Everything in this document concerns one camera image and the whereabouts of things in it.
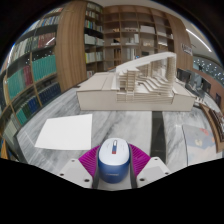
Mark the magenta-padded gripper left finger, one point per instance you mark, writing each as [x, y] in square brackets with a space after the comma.
[87, 165]

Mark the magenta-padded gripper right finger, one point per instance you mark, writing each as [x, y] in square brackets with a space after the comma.
[140, 163]

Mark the white and blue computer mouse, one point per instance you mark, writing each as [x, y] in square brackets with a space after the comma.
[113, 160]

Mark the white paper sheet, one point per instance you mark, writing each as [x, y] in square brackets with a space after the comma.
[65, 132]

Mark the white architectural building model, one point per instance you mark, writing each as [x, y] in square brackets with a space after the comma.
[136, 87]

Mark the black computer monitor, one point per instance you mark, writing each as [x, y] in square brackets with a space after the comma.
[181, 74]
[206, 86]

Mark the wooden bookshelf unit with books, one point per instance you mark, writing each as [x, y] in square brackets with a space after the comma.
[60, 56]

